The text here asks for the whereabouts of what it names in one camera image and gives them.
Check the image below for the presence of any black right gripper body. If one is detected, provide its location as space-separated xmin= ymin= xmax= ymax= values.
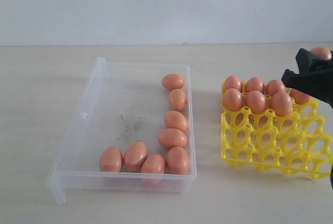
xmin=281 ymin=48 xmax=332 ymax=106

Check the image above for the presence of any brown egg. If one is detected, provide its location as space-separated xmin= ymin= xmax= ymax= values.
xmin=222 ymin=88 xmax=244 ymax=111
xmin=246 ymin=91 xmax=266 ymax=114
xmin=289 ymin=89 xmax=312 ymax=104
xmin=141 ymin=154 xmax=166 ymax=173
xmin=168 ymin=89 xmax=187 ymax=111
xmin=271 ymin=91 xmax=293 ymax=117
xmin=161 ymin=73 xmax=185 ymax=91
xmin=158 ymin=128 xmax=187 ymax=149
xmin=166 ymin=146 xmax=190 ymax=175
xmin=164 ymin=110 xmax=188 ymax=132
xmin=124 ymin=141 xmax=148 ymax=172
xmin=310 ymin=46 xmax=332 ymax=60
xmin=99 ymin=146 xmax=123 ymax=172

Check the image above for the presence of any brown egg placed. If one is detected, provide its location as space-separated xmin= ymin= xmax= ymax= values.
xmin=265 ymin=79 xmax=286 ymax=96
xmin=223 ymin=76 xmax=242 ymax=93
xmin=245 ymin=77 xmax=265 ymax=94

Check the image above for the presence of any clear plastic tray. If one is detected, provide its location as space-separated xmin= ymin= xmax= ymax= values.
xmin=48 ymin=57 xmax=197 ymax=205

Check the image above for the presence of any yellow plastic egg tray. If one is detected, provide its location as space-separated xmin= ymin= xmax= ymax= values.
xmin=220 ymin=79 xmax=333 ymax=180

